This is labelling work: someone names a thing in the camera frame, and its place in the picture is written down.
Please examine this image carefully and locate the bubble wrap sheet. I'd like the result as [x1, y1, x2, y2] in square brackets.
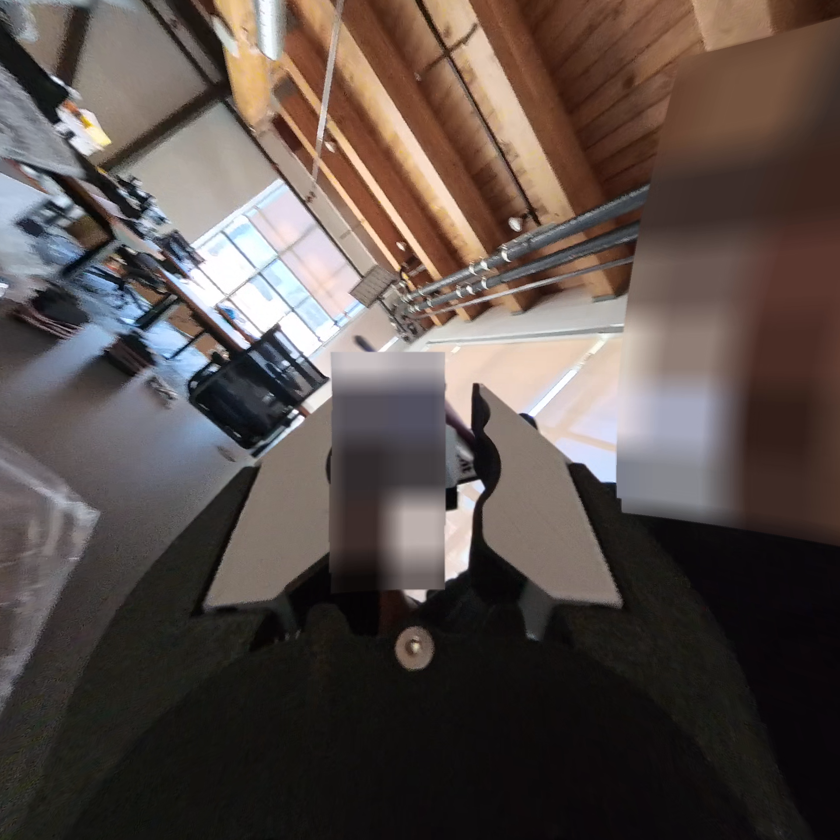
[0, 62, 89, 178]

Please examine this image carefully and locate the black office chair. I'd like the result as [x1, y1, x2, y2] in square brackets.
[187, 327, 329, 450]

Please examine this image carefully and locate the grey perforated ceiling panel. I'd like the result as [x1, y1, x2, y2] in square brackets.
[348, 266, 399, 307]

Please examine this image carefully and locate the metal air duct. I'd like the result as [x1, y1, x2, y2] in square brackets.
[252, 0, 291, 61]

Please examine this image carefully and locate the grey desk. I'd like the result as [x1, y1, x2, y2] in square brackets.
[0, 289, 316, 788]

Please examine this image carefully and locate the clear bag with brown pad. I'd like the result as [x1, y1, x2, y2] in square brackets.
[0, 436, 102, 713]

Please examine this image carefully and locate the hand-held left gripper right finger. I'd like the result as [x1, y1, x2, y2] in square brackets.
[471, 382, 622, 643]

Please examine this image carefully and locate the person's black top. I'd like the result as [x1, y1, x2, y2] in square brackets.
[617, 505, 840, 840]

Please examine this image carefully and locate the yellow and white box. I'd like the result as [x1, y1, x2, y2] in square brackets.
[56, 101, 112, 148]

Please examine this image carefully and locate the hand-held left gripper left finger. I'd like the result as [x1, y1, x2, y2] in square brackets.
[202, 407, 331, 632]

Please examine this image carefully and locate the grey ceiling pipe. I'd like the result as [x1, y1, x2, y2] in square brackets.
[403, 222, 641, 312]
[400, 185, 651, 303]

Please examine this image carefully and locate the red electric screwdriver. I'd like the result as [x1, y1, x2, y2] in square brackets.
[354, 333, 483, 636]

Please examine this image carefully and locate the gridded end window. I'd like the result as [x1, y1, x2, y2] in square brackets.
[193, 180, 368, 345]

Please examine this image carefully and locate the brown striped pad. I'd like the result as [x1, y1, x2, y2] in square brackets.
[105, 331, 158, 376]
[13, 289, 89, 341]

